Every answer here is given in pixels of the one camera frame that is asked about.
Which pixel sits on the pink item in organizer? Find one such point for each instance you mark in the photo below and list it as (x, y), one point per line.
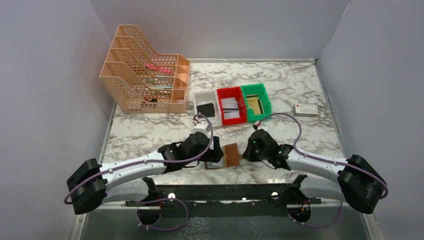
(157, 70)

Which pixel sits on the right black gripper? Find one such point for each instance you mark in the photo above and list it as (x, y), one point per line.
(248, 152)

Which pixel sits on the white plastic bin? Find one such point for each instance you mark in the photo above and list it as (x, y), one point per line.
(209, 96)

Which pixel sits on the small white card box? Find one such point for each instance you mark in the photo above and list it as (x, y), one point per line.
(305, 110)

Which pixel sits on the gold cards in green bin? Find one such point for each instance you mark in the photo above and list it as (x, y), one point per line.
(255, 104)

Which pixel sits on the peach plastic file organizer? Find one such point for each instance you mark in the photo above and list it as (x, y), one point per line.
(136, 90)

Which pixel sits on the black card in white bin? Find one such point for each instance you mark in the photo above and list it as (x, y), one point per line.
(208, 110)

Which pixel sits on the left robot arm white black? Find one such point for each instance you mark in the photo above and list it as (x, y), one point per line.
(94, 184)

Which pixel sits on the green plastic bin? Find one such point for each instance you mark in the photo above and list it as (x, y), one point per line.
(260, 90)

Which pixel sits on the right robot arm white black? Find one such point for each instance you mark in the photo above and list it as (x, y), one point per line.
(352, 180)

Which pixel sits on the red plastic bin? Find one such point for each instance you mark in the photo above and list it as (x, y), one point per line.
(233, 92)

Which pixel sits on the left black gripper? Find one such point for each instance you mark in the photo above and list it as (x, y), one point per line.
(216, 154)

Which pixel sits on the black mounting rail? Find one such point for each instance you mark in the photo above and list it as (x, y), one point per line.
(222, 200)

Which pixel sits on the white cards in red bin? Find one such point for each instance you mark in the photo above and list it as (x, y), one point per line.
(230, 108)

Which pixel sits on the brown leather card holder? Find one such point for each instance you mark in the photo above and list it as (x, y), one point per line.
(231, 158)

